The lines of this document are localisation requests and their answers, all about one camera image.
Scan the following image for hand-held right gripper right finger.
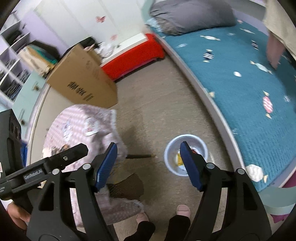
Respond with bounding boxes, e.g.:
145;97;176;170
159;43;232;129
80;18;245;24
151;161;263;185
180;141;273;241

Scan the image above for cream low cabinet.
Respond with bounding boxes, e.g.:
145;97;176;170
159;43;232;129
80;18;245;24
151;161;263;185
22;85;77;158

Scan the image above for dark hanging coat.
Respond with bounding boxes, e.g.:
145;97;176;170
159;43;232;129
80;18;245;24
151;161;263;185
29;40;61;59

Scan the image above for blue plastic bag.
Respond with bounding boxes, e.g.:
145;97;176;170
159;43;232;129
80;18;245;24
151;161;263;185
20;141;30;168

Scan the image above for green hanging garment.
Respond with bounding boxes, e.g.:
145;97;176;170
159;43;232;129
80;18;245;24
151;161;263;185
35;53;59;66

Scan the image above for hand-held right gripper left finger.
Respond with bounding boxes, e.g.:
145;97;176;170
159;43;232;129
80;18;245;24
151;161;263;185
26;142;118;241

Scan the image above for black cloth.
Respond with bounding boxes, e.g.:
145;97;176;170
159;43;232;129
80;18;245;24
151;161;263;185
79;37;99;50

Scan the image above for purple white shelf cabinet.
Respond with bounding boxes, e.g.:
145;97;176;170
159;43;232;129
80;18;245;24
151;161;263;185
0;0;59;130

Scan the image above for grey folded clothes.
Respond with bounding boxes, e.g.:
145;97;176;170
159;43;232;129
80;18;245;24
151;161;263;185
0;58;31;100

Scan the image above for white plastic bag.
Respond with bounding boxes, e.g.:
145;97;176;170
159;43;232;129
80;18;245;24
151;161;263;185
98;43;115;57

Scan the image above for dark stick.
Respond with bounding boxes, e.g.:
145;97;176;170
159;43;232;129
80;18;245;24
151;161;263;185
126;154;158;159

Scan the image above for cream hanging sweater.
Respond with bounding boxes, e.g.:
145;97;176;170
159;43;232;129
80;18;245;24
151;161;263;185
262;0;296;61

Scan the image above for person's pink slipper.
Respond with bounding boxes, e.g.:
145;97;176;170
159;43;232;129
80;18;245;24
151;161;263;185
176;204;191;219
136;212;150;224

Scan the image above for teal candy print bed sheet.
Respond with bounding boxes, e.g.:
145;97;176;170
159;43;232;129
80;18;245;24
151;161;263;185
159;20;296;193

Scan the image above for grey duvet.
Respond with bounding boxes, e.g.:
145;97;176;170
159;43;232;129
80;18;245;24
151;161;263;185
149;0;237;36

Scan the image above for white board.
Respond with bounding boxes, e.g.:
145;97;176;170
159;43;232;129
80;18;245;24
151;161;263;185
102;32;148;66

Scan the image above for pink checked tablecloth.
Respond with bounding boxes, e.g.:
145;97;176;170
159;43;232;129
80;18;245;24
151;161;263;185
43;104;145;229

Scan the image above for light blue plastic bucket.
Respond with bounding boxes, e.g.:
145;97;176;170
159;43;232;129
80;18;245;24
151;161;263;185
164;134;208;177

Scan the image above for person's right leg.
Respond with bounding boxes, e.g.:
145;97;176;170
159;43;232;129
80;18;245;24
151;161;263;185
168;214;191;241

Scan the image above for person's left hand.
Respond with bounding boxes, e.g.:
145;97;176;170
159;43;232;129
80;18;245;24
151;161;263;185
7;201;32;230

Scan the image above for cream hanging jacket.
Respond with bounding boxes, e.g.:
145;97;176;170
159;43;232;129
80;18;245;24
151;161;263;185
17;45;50;72

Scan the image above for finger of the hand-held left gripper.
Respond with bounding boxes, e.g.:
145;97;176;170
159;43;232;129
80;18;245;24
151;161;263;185
42;143;89;172

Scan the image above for person's left pink slipper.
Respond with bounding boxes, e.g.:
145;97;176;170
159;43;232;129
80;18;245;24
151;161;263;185
136;212;150;224

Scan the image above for red covered bench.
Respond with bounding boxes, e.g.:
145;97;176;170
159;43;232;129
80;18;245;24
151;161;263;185
100;34;165;80

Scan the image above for light blue pillow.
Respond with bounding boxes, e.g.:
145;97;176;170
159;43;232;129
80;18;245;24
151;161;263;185
146;19;167;33

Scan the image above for person's right pink slipper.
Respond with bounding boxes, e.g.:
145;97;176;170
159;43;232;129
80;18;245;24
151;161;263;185
176;204;191;219

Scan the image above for brown corrugated cardboard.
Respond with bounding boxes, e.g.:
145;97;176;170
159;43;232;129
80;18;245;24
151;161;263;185
108;174;144;200

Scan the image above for large cardboard box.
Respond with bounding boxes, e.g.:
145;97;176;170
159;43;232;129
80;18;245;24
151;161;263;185
46;44;118;109

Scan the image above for teal bunk bed frame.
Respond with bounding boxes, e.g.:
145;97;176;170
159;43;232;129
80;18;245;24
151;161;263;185
141;0;296;215

